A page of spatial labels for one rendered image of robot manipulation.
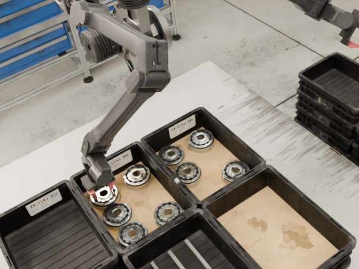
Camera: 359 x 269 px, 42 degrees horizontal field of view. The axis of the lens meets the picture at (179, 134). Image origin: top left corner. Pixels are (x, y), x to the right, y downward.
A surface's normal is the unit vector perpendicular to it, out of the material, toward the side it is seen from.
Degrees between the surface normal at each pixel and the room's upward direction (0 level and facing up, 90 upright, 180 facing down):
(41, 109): 0
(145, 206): 0
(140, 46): 63
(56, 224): 0
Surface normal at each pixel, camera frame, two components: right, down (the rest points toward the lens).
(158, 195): -0.11, -0.70
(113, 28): -0.76, 0.04
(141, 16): 0.57, 0.54
